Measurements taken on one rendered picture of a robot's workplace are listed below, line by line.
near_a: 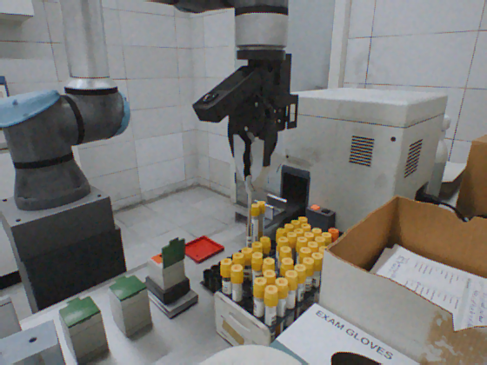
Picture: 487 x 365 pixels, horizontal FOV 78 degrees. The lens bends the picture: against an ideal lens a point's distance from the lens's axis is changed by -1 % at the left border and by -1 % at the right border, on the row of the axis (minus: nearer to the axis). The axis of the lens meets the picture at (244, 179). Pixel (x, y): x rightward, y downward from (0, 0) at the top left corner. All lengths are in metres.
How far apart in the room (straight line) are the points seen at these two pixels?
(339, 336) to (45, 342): 0.31
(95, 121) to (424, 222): 0.70
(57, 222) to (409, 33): 1.84
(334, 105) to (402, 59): 1.36
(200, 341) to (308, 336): 0.16
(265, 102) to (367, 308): 0.29
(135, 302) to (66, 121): 0.43
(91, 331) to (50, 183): 0.37
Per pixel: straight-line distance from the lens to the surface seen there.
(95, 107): 0.79
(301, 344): 0.39
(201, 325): 0.50
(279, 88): 0.49
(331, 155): 0.69
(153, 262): 0.50
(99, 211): 0.76
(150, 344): 0.49
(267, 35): 0.45
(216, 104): 0.40
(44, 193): 0.75
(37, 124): 0.73
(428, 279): 0.54
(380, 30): 2.07
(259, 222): 0.60
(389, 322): 0.40
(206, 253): 0.64
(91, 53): 0.79
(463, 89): 1.93
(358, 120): 0.65
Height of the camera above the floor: 1.23
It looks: 20 degrees down
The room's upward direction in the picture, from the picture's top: straight up
